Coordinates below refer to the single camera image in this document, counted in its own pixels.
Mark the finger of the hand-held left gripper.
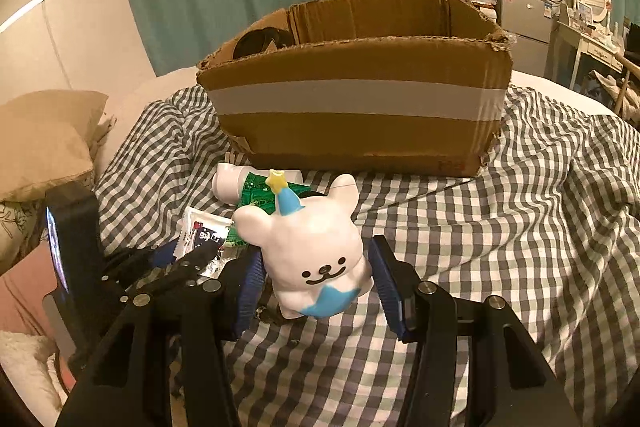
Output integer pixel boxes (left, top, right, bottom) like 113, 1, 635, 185
106, 241, 177, 280
122, 244, 222, 303

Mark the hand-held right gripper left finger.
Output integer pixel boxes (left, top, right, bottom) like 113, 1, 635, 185
55, 251, 267, 427

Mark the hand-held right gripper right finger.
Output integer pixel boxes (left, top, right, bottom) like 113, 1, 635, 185
369, 234, 582, 427

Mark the white printed sachet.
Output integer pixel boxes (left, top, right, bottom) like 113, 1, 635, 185
175, 207, 235, 281

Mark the white bear toy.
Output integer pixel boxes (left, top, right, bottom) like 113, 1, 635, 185
232, 168, 374, 321

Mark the brown cardboard box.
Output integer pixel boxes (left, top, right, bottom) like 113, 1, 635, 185
196, 0, 515, 178

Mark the floral patterned pillow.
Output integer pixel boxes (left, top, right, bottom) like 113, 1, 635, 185
0, 201, 47, 274

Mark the pink cloth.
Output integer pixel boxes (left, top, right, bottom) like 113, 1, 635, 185
0, 251, 52, 339

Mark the white plastic bottle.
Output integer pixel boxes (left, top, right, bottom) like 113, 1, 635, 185
212, 163, 306, 206

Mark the green snack packet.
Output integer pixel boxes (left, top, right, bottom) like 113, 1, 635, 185
222, 172, 314, 249

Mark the beige pillow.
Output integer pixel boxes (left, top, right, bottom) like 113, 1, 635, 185
0, 90, 110, 204

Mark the grey checked blanket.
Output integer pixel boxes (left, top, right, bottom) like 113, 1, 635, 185
95, 84, 640, 427

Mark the white fuzzy blanket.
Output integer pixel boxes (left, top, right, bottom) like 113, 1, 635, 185
0, 331, 67, 425

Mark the dark object in box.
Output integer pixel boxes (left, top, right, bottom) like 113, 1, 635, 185
234, 27, 292, 58

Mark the silver mini fridge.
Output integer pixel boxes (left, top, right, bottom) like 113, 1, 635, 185
500, 0, 564, 46

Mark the white dressing table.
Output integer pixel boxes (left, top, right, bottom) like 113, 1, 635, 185
547, 19, 640, 94

